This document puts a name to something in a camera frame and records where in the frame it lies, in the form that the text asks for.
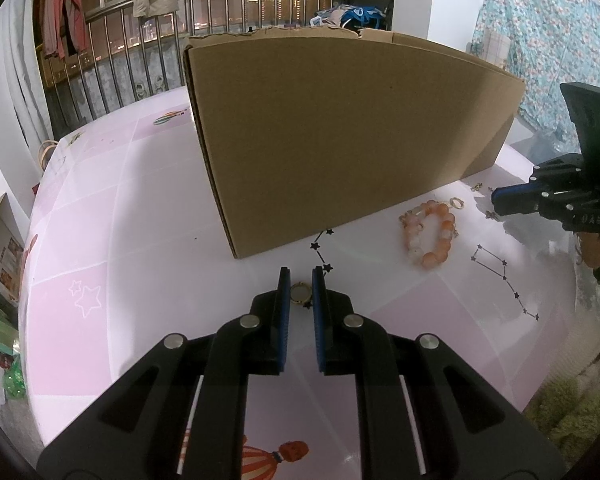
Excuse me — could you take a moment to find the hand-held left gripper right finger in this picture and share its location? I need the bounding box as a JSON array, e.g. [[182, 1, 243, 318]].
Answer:
[[310, 266, 566, 480]]

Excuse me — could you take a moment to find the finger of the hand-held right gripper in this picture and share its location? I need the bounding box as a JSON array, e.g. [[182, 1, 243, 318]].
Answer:
[[491, 187, 588, 222], [495, 152, 588, 201]]

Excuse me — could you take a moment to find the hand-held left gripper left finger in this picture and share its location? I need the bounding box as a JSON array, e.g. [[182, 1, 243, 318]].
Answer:
[[36, 266, 292, 480]]

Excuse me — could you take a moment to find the orange pink bead bracelet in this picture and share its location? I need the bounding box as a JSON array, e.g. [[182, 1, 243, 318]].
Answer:
[[399, 200, 458, 272]]

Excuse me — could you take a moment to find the large brown cardboard box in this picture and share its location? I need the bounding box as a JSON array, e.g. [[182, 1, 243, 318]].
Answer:
[[182, 27, 527, 260]]

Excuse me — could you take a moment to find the person's right hand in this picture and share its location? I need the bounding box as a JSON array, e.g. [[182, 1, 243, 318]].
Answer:
[[577, 233, 600, 272]]

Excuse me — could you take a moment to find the blue floral cloth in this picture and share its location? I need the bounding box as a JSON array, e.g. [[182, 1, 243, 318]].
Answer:
[[470, 0, 600, 133]]

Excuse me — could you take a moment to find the pink balloon print tablecloth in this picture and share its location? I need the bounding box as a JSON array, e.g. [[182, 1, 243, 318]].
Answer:
[[19, 85, 588, 480]]

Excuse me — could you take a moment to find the white fleece garment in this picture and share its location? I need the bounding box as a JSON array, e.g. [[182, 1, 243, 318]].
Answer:
[[524, 360, 600, 463]]

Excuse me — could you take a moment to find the blue bag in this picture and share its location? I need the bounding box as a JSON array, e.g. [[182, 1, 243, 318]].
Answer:
[[330, 5, 386, 31]]

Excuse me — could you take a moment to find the green plastic bottle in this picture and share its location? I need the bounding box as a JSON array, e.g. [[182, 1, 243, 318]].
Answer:
[[2, 362, 28, 401]]

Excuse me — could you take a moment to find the printed cardboard box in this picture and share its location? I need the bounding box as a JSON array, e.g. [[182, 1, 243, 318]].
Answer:
[[0, 192, 27, 303]]

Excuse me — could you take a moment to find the red gift bag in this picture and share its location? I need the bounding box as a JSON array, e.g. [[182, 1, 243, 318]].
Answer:
[[31, 139, 60, 197]]

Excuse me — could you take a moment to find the white curtain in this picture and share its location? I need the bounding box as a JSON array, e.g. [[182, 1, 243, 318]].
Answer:
[[0, 0, 56, 143]]

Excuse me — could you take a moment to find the pink hanging garment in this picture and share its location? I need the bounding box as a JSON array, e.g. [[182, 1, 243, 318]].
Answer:
[[40, 0, 88, 58]]

